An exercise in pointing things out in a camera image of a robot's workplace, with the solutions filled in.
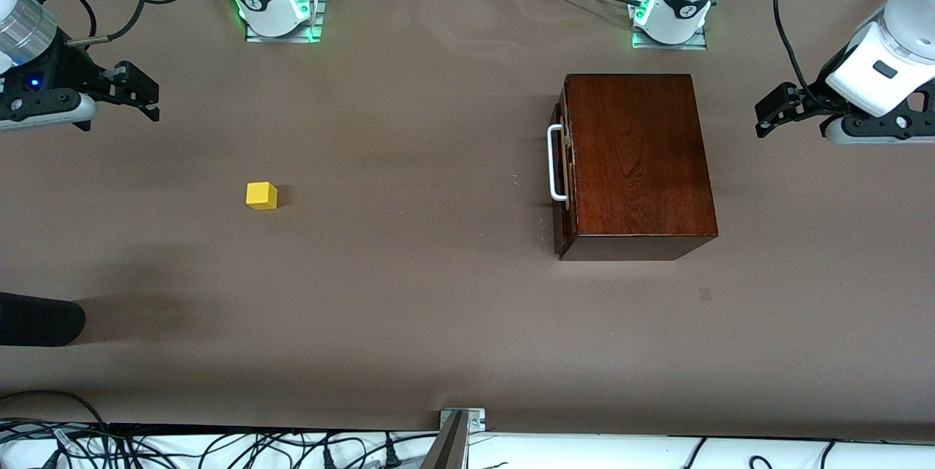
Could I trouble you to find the wooden drawer with white handle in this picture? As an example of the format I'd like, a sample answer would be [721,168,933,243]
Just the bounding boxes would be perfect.
[548,82,579,259]

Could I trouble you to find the tangled black cables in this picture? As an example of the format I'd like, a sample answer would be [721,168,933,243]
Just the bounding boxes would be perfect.
[0,389,439,469]

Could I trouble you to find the yellow block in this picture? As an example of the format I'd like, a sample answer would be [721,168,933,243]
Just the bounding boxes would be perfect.
[246,182,278,210]

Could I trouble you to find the grey metal beam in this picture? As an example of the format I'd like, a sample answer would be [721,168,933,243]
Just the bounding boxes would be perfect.
[420,411,468,469]

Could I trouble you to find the brown paper table cover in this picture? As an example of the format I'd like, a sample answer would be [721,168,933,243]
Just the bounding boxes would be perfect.
[0,0,935,442]

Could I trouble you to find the small metal bracket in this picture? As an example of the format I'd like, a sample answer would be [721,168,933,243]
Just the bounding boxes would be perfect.
[440,408,486,432]

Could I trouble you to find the black cylinder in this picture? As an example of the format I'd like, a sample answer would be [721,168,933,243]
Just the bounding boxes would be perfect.
[0,292,86,347]

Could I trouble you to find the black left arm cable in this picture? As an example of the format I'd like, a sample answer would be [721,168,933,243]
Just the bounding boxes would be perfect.
[772,0,826,101]

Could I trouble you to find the dark wooden drawer cabinet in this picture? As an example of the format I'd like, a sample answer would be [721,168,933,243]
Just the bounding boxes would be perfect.
[559,75,719,262]

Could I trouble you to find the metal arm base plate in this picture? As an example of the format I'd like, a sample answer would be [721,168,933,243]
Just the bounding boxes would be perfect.
[245,0,322,44]
[632,0,708,50]

